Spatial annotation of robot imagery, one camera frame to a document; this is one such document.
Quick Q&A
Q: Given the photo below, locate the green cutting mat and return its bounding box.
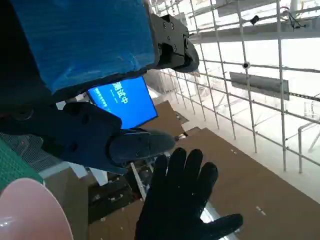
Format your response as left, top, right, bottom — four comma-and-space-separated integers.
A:
0, 136, 45, 191

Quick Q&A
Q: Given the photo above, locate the bare left robot hand, blue tape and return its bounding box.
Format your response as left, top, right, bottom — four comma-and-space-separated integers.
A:
0, 0, 200, 175

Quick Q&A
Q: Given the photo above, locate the right robot hand, black glove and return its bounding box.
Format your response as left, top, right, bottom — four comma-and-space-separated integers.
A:
134, 147, 244, 240

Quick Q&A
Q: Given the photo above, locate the white wire grid rack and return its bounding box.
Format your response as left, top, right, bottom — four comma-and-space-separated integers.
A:
149, 0, 320, 173

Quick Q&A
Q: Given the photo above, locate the brown cardboard box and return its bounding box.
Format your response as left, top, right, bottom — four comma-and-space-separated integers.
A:
147, 99, 190, 137
174, 127, 320, 240
46, 167, 89, 240

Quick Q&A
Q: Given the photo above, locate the grey metal plate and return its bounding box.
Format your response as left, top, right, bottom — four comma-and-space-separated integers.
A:
229, 71, 290, 101

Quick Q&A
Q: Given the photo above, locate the pink bowl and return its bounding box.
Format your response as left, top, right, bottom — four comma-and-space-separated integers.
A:
0, 177, 74, 240

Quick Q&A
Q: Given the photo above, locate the blue screen monitor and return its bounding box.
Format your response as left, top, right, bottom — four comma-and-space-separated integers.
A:
87, 76, 159, 130

